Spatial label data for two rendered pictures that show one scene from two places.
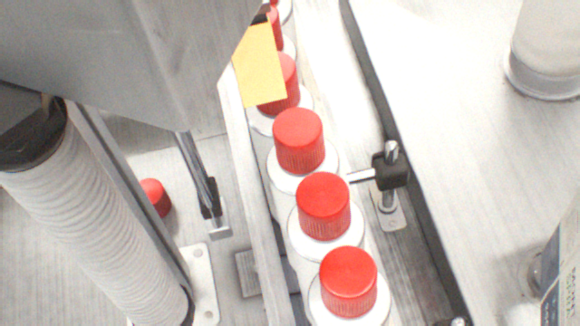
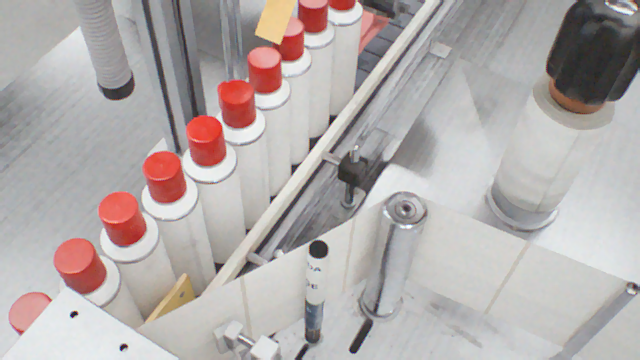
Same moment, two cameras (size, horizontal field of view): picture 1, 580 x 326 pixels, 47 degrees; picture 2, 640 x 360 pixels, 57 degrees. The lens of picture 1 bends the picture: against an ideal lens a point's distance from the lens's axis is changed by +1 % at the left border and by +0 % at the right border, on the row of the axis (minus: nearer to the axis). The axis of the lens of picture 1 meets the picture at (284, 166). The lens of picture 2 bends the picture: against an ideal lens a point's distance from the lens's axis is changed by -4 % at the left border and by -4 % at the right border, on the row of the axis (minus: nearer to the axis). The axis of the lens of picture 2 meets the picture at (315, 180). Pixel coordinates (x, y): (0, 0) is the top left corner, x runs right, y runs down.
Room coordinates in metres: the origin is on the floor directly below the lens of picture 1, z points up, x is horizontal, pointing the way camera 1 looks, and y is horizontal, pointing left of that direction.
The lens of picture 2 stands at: (-0.11, -0.29, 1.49)
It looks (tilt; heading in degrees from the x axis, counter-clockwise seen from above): 54 degrees down; 31
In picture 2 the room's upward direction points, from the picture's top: 3 degrees clockwise
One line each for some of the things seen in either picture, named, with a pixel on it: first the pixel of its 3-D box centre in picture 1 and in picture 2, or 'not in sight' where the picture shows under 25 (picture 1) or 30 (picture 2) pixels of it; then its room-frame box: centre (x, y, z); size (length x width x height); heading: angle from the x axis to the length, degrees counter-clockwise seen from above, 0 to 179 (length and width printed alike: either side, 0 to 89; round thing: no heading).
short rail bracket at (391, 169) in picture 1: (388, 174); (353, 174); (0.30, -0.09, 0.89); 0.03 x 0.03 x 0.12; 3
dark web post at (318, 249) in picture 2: not in sight; (315, 297); (0.10, -0.17, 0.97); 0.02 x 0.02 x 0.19
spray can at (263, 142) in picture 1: (286, 148); (288, 95); (0.29, -0.01, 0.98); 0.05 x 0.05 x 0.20
